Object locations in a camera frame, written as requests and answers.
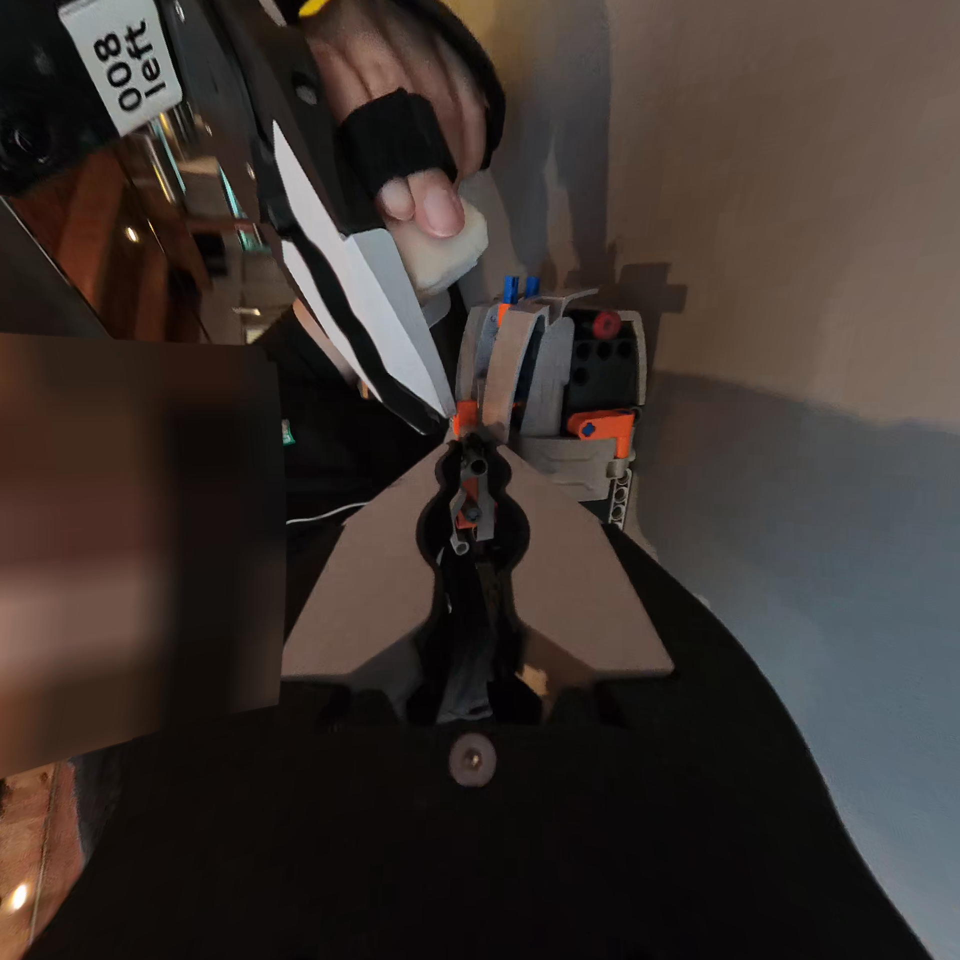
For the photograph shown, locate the grey black toy robot model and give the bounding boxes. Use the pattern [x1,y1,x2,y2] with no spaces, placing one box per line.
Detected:
[457,273,646,526]

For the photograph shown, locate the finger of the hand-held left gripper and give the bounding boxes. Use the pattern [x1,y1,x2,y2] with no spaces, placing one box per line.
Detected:
[281,236,451,438]
[271,121,459,420]

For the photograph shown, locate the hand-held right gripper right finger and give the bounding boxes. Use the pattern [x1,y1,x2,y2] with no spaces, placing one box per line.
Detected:
[491,442,676,726]

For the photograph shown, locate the person's left hand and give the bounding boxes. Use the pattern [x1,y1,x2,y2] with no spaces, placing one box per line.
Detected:
[303,0,500,241]

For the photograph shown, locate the grey desk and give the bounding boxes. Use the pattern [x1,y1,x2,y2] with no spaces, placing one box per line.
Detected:
[457,0,960,960]

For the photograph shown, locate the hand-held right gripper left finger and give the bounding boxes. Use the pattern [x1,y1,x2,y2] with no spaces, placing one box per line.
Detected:
[282,442,462,726]

